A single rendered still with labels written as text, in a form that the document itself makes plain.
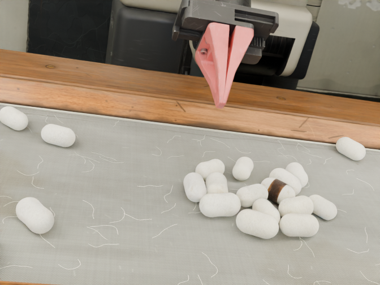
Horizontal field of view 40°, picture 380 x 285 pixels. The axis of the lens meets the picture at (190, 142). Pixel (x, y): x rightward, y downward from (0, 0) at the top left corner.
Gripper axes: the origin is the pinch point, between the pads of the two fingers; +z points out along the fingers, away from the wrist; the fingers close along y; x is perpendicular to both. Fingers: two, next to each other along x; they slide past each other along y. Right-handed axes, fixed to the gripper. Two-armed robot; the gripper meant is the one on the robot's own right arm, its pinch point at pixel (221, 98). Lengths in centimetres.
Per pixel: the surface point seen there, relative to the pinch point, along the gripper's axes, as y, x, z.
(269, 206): 4.1, -2.5, 11.3
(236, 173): 2.4, 2.3, 6.9
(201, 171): -1.3, 1.6, 7.4
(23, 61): -21.7, 14.2, -8.4
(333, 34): 102, 164, -132
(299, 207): 7.2, -2.2, 10.9
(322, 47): 98, 170, -127
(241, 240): 1.4, -3.0, 14.6
